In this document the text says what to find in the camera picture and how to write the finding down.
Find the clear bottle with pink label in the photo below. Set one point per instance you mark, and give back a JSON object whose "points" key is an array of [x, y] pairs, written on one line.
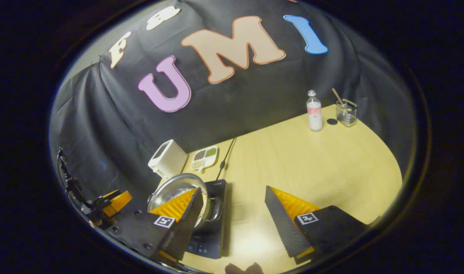
{"points": [[314, 114]]}

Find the pile of cream beads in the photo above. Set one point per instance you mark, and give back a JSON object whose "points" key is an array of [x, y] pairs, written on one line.
{"points": [[204, 203]]}

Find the black induction cooktop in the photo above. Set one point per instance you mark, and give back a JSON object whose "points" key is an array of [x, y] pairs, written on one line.
{"points": [[212, 239]]}

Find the wooden spoon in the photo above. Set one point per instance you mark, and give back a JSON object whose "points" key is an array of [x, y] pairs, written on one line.
{"points": [[336, 95]]}

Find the white divided dish of beans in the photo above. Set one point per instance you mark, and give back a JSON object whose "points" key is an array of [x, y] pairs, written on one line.
{"points": [[205, 156]]}

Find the small black disc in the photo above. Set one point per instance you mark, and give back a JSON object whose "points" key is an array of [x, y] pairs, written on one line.
{"points": [[332, 121]]}

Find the black backdrop cloth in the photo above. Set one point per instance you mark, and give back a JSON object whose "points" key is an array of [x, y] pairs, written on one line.
{"points": [[254, 95]]}

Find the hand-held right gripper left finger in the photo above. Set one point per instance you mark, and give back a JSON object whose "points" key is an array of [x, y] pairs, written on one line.
{"points": [[186, 228]]}

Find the white toaster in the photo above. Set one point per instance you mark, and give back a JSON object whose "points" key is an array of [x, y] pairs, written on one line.
{"points": [[169, 158]]}

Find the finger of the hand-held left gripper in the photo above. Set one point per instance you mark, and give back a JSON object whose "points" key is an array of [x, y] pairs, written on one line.
{"points": [[117, 201]]}

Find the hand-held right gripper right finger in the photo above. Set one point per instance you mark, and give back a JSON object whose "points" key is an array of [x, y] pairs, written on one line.
{"points": [[283, 224]]}

